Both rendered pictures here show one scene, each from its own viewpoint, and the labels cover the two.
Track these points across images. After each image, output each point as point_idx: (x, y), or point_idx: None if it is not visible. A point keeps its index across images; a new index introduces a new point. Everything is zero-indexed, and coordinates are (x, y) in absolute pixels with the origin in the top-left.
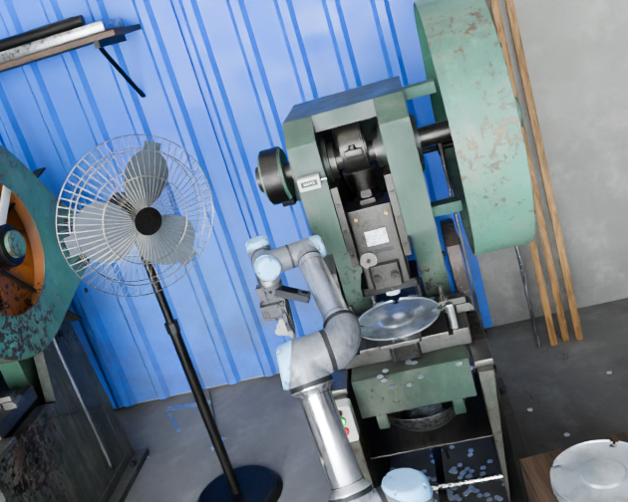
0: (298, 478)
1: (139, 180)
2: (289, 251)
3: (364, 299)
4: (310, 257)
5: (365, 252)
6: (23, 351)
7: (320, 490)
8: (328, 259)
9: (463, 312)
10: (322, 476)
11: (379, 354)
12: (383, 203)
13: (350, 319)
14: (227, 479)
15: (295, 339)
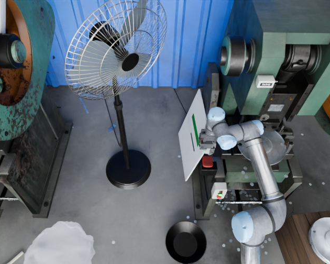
0: (158, 163)
1: (128, 30)
2: (243, 133)
3: (231, 110)
4: (257, 143)
5: (264, 112)
6: (26, 123)
7: (170, 174)
8: (215, 78)
9: (287, 139)
10: (170, 165)
11: (242, 156)
12: (293, 94)
13: (284, 204)
14: (126, 164)
15: (253, 216)
